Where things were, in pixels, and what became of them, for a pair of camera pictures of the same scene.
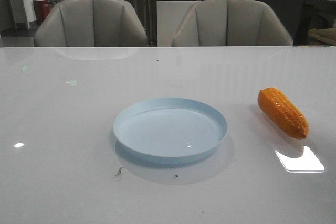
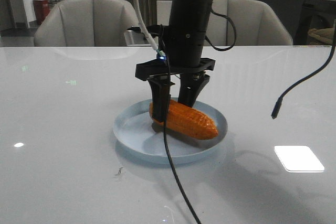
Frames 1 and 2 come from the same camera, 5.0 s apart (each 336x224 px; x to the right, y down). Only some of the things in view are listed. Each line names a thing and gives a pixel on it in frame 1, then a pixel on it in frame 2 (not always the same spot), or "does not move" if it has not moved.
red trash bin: (42, 8) does not move
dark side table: (317, 12) does not move
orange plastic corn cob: (275, 104) → (187, 121)
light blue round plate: (169, 128) does not move
